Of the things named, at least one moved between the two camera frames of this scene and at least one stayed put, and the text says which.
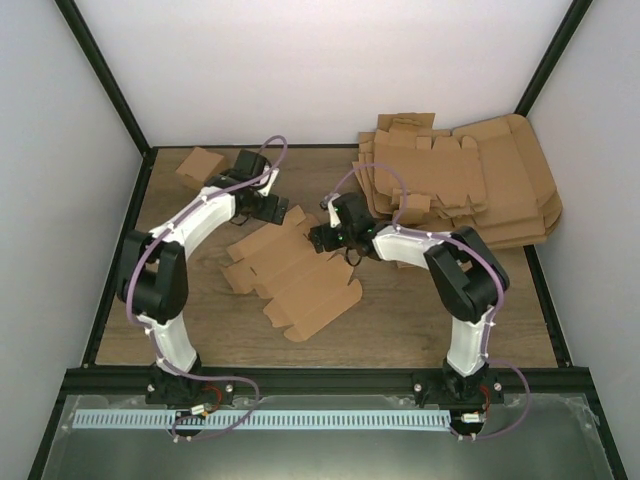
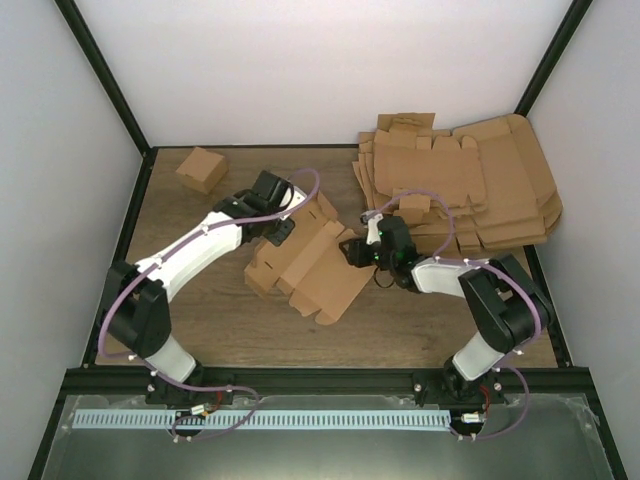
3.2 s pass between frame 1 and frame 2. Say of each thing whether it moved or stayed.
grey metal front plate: stayed
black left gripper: moved
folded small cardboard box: stayed
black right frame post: stayed
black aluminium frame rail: stayed
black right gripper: moved
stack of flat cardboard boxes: stayed
